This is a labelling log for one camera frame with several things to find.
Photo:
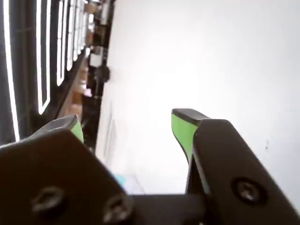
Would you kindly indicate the rectangular LED ceiling light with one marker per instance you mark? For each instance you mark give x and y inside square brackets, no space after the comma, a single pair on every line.
[48,47]
[59,47]

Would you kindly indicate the teal dome-lid desktop bin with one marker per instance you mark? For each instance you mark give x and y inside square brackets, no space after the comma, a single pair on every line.
[120,180]

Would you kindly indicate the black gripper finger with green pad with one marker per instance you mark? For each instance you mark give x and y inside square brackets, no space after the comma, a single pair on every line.
[47,173]
[234,178]

